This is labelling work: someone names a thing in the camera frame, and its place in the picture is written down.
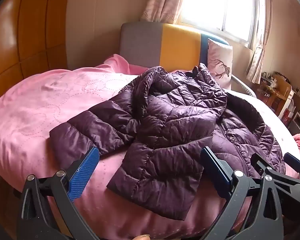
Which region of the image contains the pink blanket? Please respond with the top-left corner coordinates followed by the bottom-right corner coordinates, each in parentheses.
top-left (0, 54), bottom-right (253, 240)

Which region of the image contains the wooden wardrobe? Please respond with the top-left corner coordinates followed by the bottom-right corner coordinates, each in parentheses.
top-left (0, 0), bottom-right (72, 105)

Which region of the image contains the red paper bag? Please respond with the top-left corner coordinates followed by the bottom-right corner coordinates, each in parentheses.
top-left (281, 110), bottom-right (294, 127)

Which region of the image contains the pink deer print pillow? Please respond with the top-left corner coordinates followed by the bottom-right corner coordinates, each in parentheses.
top-left (207, 39), bottom-right (233, 90)

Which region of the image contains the cluttered wooden desk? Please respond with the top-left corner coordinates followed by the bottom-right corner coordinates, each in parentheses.
top-left (259, 71), bottom-right (300, 120)

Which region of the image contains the window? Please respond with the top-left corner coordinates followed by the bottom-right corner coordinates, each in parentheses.
top-left (177, 0), bottom-right (259, 49)

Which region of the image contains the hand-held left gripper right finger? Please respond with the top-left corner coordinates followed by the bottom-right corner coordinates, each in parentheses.
top-left (200, 147), bottom-right (284, 240)

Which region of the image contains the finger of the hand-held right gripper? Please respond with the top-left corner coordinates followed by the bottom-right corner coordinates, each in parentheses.
top-left (284, 152), bottom-right (300, 178)
top-left (251, 152), bottom-right (300, 188)

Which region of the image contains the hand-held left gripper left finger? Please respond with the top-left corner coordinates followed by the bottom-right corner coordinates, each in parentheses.
top-left (16, 146), bottom-right (100, 240)

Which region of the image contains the grey yellow blue headboard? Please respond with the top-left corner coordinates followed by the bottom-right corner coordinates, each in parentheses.
top-left (120, 22), bottom-right (230, 72)

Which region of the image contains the purple down jacket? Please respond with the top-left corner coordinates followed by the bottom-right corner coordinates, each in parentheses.
top-left (49, 63), bottom-right (287, 221)

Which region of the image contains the pink patterned curtain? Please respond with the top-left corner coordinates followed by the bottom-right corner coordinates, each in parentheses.
top-left (245, 0), bottom-right (272, 84)
top-left (140, 0), bottom-right (188, 23)

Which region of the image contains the grey metal bed rail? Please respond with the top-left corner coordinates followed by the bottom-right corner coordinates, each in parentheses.
top-left (230, 76), bottom-right (257, 98)

